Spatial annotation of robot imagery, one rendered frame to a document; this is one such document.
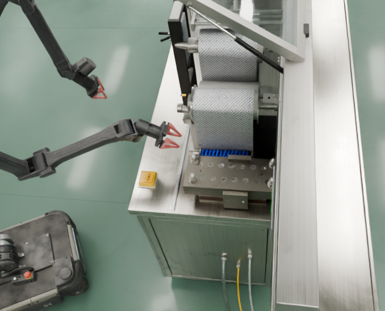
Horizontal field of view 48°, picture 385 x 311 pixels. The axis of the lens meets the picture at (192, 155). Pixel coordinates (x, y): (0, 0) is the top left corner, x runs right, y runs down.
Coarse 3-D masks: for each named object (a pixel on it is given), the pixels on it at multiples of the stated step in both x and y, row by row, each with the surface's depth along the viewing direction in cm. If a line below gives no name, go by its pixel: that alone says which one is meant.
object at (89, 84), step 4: (92, 76) 205; (88, 80) 199; (92, 80) 202; (80, 84) 199; (84, 84) 199; (88, 84) 200; (92, 84) 201; (96, 84) 202; (88, 88) 202; (92, 88) 202; (96, 88) 200; (88, 92) 202; (92, 92) 201
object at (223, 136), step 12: (204, 132) 176; (216, 132) 175; (228, 132) 174; (240, 132) 173; (252, 132) 172; (204, 144) 183; (216, 144) 182; (228, 144) 181; (240, 144) 180; (252, 144) 178
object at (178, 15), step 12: (180, 12) 177; (168, 24) 176; (180, 24) 176; (180, 36) 180; (180, 48) 185; (180, 60) 191; (192, 60) 209; (180, 72) 197; (192, 72) 213; (180, 84) 203; (192, 84) 222
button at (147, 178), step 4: (144, 172) 195; (148, 172) 195; (152, 172) 194; (140, 176) 194; (144, 176) 193; (148, 176) 193; (152, 176) 193; (140, 180) 193; (144, 180) 192; (148, 180) 192; (152, 180) 192; (140, 184) 192; (144, 184) 192; (148, 184) 191; (152, 184) 191
